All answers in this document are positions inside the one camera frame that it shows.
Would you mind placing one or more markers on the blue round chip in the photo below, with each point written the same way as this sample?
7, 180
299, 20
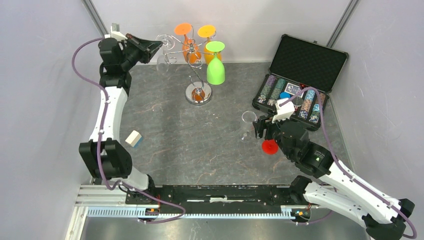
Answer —
284, 95

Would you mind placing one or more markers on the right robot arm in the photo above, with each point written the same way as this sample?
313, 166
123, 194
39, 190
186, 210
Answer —
331, 184

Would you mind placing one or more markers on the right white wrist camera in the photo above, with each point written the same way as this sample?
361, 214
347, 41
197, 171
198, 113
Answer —
283, 111

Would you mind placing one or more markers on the clear wine glass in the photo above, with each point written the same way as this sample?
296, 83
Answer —
246, 126
163, 62

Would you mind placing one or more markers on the white and blue block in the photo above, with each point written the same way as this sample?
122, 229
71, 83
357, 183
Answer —
134, 138

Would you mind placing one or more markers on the red wine glass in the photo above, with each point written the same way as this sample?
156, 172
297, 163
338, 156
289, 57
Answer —
270, 147

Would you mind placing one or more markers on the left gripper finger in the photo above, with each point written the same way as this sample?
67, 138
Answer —
146, 55
143, 44

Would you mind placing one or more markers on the green wine glass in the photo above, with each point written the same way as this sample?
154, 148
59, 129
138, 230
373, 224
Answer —
215, 69

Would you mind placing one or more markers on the black poker chip case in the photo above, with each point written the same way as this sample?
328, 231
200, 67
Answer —
306, 64

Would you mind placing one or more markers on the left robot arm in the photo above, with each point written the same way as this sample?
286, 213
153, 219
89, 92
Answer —
103, 154

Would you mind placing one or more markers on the orange wine glass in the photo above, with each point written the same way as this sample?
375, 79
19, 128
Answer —
189, 48

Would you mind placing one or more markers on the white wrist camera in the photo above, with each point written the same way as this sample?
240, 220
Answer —
283, 111
115, 33

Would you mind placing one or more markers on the chrome wine glass rack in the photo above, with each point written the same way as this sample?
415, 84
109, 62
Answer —
198, 92

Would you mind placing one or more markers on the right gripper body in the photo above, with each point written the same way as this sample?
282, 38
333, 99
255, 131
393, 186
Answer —
272, 130

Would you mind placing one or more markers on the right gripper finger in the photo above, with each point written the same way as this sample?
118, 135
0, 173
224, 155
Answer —
258, 128
265, 119

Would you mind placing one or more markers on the playing card deck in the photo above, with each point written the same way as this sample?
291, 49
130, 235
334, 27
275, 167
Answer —
292, 89

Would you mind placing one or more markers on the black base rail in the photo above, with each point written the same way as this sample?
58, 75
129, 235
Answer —
270, 202

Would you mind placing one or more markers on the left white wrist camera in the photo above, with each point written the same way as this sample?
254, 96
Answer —
115, 33

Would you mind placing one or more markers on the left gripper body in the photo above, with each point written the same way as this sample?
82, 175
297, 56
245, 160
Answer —
131, 55

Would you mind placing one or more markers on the yellow wine glass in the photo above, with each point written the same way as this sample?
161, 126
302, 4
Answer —
207, 32

